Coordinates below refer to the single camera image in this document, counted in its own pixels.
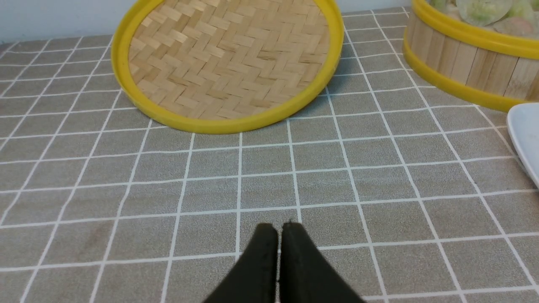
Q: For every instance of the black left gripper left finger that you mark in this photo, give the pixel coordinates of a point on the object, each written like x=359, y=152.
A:
x=253, y=278

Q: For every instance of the woven bamboo steamer lid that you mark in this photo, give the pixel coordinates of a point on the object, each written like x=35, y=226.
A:
x=226, y=66

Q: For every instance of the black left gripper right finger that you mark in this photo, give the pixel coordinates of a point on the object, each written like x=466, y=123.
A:
x=305, y=275

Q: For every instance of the white square plate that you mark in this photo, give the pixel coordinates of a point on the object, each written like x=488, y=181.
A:
x=523, y=126

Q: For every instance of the bamboo steamer basket yellow rim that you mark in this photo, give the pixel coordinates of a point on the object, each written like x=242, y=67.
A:
x=478, y=65

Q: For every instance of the grey checked tablecloth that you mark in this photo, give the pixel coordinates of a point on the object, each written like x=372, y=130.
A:
x=414, y=196

